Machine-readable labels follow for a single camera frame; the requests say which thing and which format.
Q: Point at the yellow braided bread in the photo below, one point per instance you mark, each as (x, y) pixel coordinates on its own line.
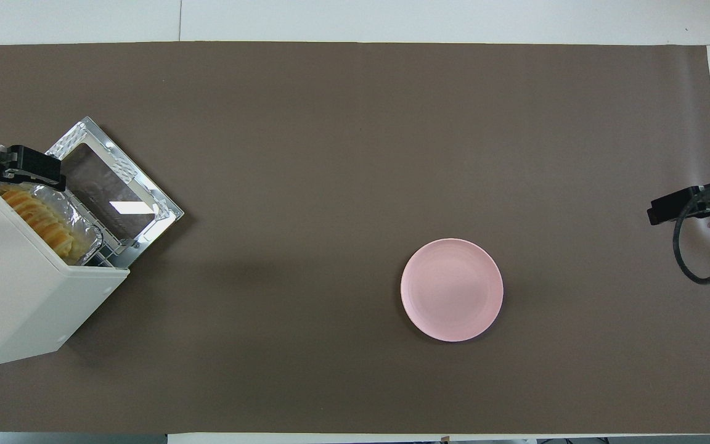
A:
(37, 219)

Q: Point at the aluminium foil tray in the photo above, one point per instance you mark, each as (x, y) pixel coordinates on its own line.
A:
(81, 222)

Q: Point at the glass oven door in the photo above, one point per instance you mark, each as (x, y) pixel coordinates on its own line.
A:
(114, 179)

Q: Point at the cream toaster oven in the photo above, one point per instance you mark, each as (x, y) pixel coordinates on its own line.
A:
(22, 290)

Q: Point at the pink round plate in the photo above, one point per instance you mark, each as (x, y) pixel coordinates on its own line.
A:
(452, 290)

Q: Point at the brown table mat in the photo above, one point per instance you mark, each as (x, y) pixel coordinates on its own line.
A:
(355, 154)

